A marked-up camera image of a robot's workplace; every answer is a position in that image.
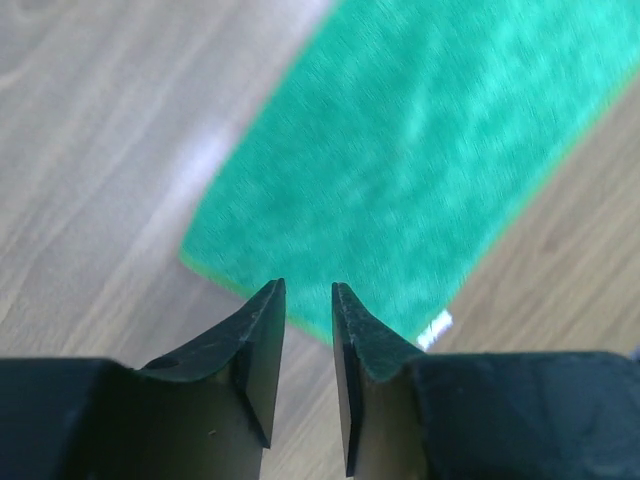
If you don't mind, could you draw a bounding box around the green towel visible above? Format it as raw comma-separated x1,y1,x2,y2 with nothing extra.
180,1,639,348

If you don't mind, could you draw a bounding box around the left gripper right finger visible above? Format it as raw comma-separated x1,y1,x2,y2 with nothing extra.
331,283,639,479

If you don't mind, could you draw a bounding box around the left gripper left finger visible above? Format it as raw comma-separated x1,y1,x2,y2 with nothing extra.
1,279,286,479

